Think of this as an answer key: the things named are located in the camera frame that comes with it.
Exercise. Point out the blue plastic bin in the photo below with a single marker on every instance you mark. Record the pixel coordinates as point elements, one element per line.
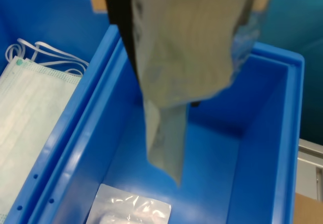
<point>214,145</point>
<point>50,7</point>

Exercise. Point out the stack of white face masks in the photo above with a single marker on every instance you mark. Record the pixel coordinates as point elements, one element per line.
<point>30,108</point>

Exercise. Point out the clear bagged cotton packet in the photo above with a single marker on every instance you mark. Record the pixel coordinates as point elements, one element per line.
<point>121,203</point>

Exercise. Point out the brown cardboard sheet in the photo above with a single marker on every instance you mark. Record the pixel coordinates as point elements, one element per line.
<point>310,211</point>

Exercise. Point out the printed white cotton packet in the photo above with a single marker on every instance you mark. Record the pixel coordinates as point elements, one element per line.
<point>189,57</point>

